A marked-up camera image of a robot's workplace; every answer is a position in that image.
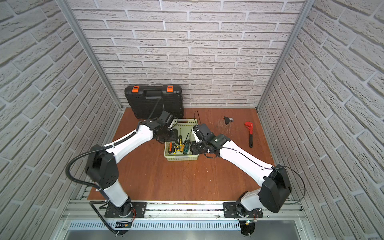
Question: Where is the light green plastic bin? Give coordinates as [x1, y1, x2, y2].
[164, 119, 199, 161]

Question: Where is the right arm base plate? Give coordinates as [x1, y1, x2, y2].
[223, 202, 264, 219]

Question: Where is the orange black screwdriver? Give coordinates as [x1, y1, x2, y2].
[168, 142, 173, 154]

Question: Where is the small black metal part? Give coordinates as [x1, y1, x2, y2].
[224, 117, 234, 125]

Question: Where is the black plastic tool case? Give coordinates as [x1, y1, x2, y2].
[124, 85, 184, 120]

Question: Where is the red pipe wrench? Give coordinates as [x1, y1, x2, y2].
[245, 122, 253, 148]

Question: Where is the yellow handled screwdriver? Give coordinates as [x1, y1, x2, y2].
[180, 140, 187, 153]

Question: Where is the green black screwdriver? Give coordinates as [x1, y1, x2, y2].
[183, 134, 191, 155]

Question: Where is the aluminium front rail frame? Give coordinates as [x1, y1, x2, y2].
[59, 200, 316, 240]

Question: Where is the black yellow small screwdriver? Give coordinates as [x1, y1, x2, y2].
[179, 135, 183, 148]

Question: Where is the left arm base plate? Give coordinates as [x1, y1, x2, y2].
[104, 202, 147, 218]

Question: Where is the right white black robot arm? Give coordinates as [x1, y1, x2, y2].
[190, 124, 293, 218]

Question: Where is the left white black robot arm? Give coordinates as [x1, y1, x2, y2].
[65, 111, 178, 236]

